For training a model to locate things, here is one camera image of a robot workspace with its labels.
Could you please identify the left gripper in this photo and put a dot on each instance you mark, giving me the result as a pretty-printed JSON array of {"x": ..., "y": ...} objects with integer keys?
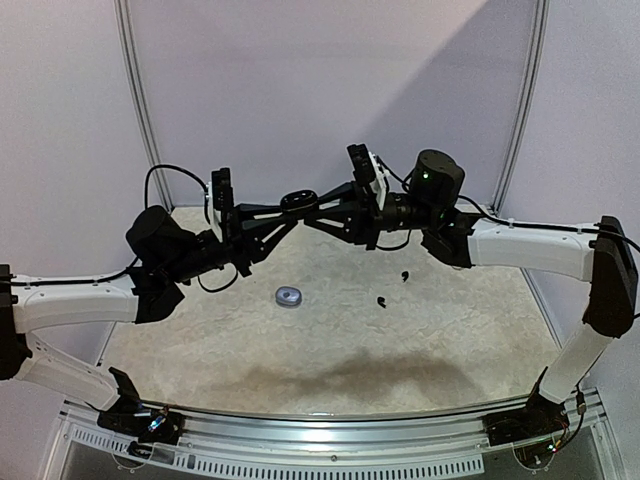
[{"x": 233, "y": 236}]

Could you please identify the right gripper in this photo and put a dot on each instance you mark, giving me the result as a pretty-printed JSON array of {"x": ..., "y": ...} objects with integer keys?
[{"x": 363, "y": 214}]

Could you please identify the black charging case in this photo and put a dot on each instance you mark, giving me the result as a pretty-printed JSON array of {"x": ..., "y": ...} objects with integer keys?
[{"x": 299, "y": 202}]

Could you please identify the purple round charging case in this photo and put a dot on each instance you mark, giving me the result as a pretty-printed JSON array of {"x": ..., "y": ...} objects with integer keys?
[{"x": 287, "y": 296}]

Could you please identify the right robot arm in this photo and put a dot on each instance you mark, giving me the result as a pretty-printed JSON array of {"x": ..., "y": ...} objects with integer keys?
[{"x": 597, "y": 253}]

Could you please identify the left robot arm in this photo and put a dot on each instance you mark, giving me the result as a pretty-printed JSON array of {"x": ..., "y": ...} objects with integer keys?
[{"x": 167, "y": 256}]

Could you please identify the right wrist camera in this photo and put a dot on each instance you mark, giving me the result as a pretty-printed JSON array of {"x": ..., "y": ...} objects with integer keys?
[{"x": 369, "y": 174}]

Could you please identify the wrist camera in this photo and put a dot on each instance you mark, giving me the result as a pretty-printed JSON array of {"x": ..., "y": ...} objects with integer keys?
[
  {"x": 219, "y": 202},
  {"x": 369, "y": 174}
]

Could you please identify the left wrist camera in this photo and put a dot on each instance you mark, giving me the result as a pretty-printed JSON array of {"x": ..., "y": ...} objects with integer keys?
[{"x": 219, "y": 202}]

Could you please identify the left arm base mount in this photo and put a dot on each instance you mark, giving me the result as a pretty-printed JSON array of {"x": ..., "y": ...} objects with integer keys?
[{"x": 148, "y": 426}]

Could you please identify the aluminium front rail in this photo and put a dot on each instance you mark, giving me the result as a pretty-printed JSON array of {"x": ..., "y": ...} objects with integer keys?
[{"x": 451, "y": 444}]

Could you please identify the left frame post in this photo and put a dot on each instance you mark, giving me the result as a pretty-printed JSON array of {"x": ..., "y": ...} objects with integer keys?
[{"x": 133, "y": 72}]

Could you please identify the frame post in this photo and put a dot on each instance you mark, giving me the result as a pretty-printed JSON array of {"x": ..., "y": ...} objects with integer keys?
[
  {"x": 524, "y": 104},
  {"x": 133, "y": 72}
]

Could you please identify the right frame post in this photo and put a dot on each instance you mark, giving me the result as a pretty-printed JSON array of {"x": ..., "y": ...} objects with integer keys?
[{"x": 524, "y": 104}]

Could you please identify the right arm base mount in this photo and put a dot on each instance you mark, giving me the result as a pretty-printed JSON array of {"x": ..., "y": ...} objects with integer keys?
[{"x": 538, "y": 417}]

